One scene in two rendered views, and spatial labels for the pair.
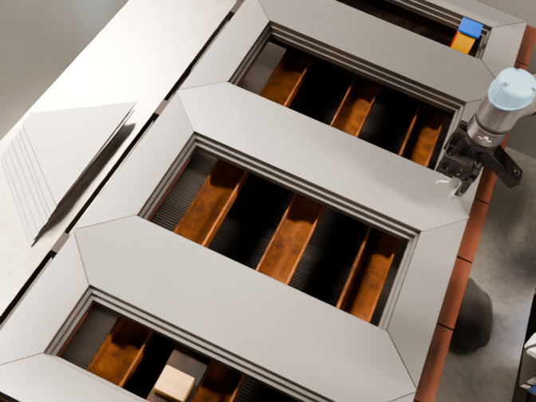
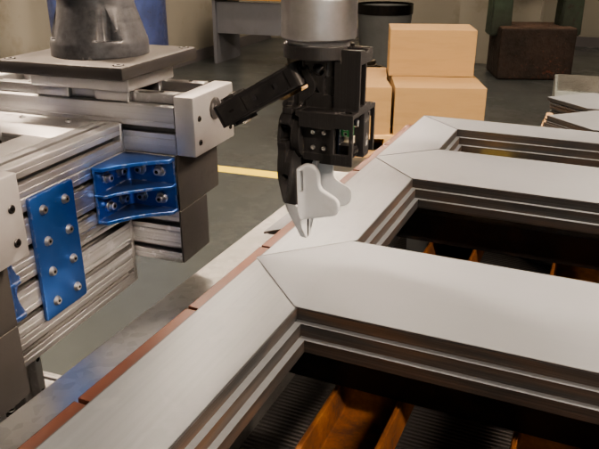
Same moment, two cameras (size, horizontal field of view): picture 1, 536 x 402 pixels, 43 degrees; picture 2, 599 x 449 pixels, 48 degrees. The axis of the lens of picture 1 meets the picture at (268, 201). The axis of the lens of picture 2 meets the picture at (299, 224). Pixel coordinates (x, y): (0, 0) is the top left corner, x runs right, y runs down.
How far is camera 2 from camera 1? 187 cm
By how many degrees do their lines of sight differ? 102
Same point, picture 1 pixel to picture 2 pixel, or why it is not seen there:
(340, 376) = (462, 159)
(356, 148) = (511, 334)
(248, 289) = not seen: outside the picture
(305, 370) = (504, 161)
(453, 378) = not seen: hidden behind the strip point
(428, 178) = (329, 298)
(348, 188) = (504, 277)
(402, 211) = (391, 257)
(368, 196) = (460, 270)
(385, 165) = (431, 312)
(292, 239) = not seen: hidden behind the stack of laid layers
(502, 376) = (214, 274)
